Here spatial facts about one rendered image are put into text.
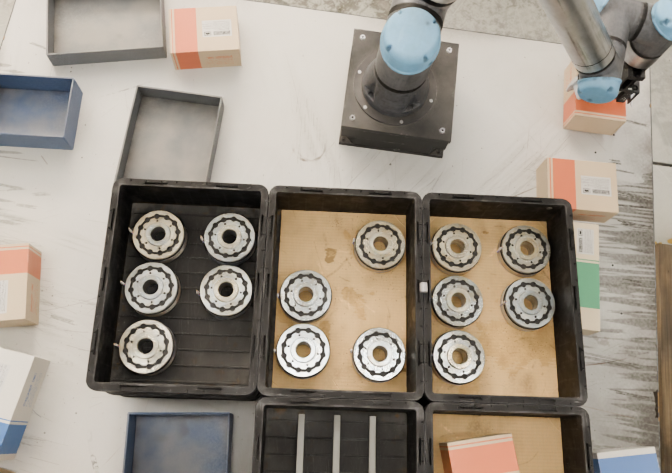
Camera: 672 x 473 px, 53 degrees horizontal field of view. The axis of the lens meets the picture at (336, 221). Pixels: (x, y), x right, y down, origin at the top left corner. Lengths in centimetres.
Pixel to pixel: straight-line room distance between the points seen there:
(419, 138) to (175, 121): 57
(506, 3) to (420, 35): 143
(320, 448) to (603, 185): 85
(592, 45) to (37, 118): 121
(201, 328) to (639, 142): 113
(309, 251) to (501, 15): 161
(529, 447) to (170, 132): 103
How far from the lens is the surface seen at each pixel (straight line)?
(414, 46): 138
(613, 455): 152
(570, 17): 122
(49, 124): 173
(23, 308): 153
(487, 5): 277
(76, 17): 186
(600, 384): 162
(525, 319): 141
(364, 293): 138
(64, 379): 156
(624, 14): 145
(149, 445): 150
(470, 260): 140
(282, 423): 135
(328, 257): 139
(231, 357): 136
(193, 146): 163
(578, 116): 168
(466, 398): 130
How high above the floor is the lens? 217
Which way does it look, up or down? 72 degrees down
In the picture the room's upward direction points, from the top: 11 degrees clockwise
